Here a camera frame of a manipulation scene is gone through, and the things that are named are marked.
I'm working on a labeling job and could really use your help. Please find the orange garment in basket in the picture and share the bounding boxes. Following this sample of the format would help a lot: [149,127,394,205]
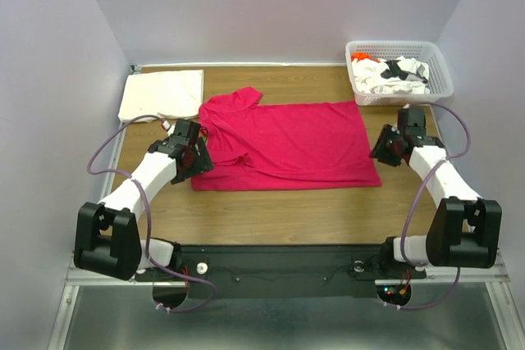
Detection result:
[350,52,372,61]

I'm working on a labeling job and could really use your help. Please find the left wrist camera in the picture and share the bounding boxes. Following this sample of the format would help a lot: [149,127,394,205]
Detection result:
[161,120,176,134]

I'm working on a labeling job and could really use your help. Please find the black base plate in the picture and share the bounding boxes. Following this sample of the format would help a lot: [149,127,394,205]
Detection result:
[135,244,427,300]

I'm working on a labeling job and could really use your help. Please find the white crumpled shirt in basket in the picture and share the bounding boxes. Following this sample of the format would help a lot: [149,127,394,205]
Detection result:
[351,52,430,95]

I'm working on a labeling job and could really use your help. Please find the white plastic basket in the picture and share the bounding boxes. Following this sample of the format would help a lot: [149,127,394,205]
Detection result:
[345,40,454,106]

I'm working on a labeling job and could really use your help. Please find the black white garment in basket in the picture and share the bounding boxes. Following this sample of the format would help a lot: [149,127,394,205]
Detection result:
[381,60,409,80]

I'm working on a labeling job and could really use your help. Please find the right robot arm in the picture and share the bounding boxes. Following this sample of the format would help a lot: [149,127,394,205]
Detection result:
[369,105,502,276]

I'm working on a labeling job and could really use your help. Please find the folded white t-shirt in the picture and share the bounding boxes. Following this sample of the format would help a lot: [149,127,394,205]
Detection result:
[118,70,204,122]

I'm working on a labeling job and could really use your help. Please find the aluminium frame rail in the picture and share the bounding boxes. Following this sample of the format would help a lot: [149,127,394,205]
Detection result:
[65,252,510,286]

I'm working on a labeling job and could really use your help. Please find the pink t-shirt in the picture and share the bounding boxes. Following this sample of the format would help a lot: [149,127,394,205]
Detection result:
[191,87,381,192]

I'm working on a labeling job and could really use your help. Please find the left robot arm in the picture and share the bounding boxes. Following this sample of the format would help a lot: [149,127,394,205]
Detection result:
[73,120,213,280]

